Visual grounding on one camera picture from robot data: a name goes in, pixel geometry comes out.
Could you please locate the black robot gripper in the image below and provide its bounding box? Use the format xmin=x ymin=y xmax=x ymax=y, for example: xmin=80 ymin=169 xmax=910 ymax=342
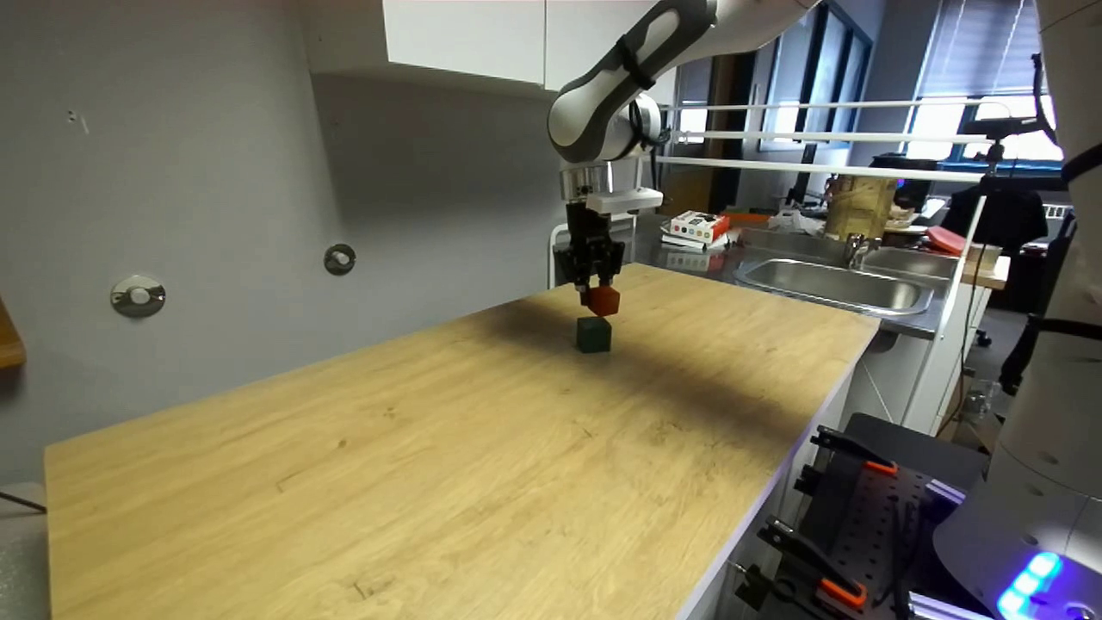
xmin=563 ymin=204 xmax=623 ymax=294

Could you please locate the orange block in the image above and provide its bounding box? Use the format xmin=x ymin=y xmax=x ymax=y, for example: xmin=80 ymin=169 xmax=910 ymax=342
xmin=580 ymin=285 xmax=621 ymax=316

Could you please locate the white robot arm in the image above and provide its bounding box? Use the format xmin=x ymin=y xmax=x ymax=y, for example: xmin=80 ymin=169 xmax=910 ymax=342
xmin=548 ymin=0 xmax=815 ymax=294

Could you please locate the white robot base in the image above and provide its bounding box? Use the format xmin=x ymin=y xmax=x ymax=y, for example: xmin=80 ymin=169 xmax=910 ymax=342
xmin=933 ymin=0 xmax=1102 ymax=620

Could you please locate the green block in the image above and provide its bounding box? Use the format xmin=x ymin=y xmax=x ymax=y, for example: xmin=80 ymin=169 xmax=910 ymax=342
xmin=574 ymin=316 xmax=613 ymax=353

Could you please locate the red white box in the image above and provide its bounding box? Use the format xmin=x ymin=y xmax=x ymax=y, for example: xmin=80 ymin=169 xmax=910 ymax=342
xmin=661 ymin=210 xmax=732 ymax=251

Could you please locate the black orange clamp upper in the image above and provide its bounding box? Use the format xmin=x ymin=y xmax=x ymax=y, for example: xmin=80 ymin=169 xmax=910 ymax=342
xmin=812 ymin=425 xmax=897 ymax=479

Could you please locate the black orange clamp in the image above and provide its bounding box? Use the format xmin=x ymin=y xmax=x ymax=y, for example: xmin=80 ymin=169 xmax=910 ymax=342
xmin=735 ymin=518 xmax=870 ymax=620
xmin=812 ymin=425 xmax=897 ymax=479

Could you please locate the stainless steel sink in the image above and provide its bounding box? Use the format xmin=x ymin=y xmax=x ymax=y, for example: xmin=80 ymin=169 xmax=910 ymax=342
xmin=739 ymin=259 xmax=933 ymax=316

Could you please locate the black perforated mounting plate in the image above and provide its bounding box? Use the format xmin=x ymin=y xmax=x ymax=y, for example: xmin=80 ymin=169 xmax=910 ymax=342
xmin=800 ymin=412 xmax=987 ymax=620

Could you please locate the black orange clamp lower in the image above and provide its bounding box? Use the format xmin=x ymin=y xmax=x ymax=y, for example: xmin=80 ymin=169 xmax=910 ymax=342
xmin=735 ymin=518 xmax=870 ymax=620

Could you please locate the white metal dish rack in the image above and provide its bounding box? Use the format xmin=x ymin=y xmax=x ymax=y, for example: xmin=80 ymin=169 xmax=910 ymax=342
xmin=548 ymin=95 xmax=998 ymax=442

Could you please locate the round wall socket right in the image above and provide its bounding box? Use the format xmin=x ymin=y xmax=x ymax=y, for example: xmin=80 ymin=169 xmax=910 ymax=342
xmin=323 ymin=243 xmax=358 ymax=275

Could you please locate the round wall socket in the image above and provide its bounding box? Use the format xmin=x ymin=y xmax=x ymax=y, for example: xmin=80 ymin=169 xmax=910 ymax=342
xmin=111 ymin=275 xmax=167 ymax=320
xmin=323 ymin=243 xmax=358 ymax=275

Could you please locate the white wall cabinet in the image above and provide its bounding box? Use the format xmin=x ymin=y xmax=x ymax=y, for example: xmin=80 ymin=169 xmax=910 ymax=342
xmin=297 ymin=0 xmax=654 ymax=88

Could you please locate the black camera on tripod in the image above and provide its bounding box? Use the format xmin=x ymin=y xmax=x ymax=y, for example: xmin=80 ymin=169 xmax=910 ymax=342
xmin=954 ymin=116 xmax=1044 ymax=173

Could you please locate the round wall socket left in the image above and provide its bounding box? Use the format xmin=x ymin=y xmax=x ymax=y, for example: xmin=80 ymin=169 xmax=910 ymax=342
xmin=111 ymin=275 xmax=167 ymax=320

